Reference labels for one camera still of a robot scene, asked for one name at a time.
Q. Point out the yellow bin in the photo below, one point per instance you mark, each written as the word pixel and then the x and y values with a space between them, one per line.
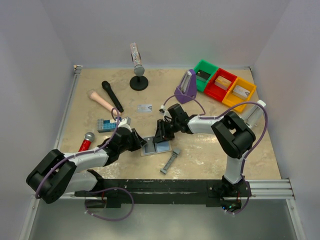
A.
pixel 231 100

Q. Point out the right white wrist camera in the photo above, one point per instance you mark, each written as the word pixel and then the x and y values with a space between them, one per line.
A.
pixel 166 115

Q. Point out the grey truss piece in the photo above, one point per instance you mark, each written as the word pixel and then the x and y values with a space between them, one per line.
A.
pixel 173 156

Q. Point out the beige card holder wallet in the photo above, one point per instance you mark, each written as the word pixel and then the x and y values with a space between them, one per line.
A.
pixel 157 148

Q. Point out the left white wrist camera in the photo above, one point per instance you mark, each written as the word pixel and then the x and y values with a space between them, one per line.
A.
pixel 125 123

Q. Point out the green bin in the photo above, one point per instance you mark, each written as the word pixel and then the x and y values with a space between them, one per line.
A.
pixel 207 67

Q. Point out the glitter microphone on stand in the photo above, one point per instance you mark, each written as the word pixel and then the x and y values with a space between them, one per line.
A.
pixel 139 70

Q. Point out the white card in yellow bin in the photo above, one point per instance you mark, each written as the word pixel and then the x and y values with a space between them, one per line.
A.
pixel 241 92

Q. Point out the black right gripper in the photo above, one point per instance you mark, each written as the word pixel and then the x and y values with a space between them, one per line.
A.
pixel 162 133

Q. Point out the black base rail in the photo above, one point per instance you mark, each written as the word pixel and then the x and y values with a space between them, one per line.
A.
pixel 208 192

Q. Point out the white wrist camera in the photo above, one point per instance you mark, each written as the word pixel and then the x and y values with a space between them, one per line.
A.
pixel 166 115
pixel 125 123

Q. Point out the red bin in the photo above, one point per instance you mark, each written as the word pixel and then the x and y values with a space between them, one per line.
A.
pixel 213 91

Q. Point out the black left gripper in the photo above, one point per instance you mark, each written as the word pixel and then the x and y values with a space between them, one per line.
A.
pixel 138 141

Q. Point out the black card in green bin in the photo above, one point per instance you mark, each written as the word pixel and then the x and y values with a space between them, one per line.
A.
pixel 202 76

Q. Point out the aluminium frame rail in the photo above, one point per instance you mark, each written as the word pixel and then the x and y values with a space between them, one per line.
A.
pixel 62 117

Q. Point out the white grey metronome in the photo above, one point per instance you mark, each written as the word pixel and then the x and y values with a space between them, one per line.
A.
pixel 252 115

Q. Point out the silver VIP card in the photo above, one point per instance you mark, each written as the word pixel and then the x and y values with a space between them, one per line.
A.
pixel 144 108

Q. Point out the black VIP card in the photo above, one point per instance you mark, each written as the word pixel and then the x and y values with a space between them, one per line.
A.
pixel 149 141

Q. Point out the tan card in red bin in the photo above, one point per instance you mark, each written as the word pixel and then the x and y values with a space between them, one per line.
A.
pixel 222 82

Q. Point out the black round microphone stand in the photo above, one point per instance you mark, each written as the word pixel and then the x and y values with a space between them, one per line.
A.
pixel 139 83

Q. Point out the black microphone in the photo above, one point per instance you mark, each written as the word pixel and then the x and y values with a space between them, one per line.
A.
pixel 107 87

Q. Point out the purple metronome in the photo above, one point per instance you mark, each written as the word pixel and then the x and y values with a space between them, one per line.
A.
pixel 186 91

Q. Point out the light blue toy brick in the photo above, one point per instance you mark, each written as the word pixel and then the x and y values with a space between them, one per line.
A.
pixel 108 125

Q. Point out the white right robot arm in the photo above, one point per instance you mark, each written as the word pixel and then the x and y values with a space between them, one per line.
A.
pixel 232 133

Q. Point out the red glitter microphone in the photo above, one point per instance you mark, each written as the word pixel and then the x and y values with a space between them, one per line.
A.
pixel 89 137

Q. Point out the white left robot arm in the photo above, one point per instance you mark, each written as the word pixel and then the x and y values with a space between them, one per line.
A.
pixel 83 180

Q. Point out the pink microphone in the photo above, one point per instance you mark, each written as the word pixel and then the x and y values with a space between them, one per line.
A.
pixel 93 95

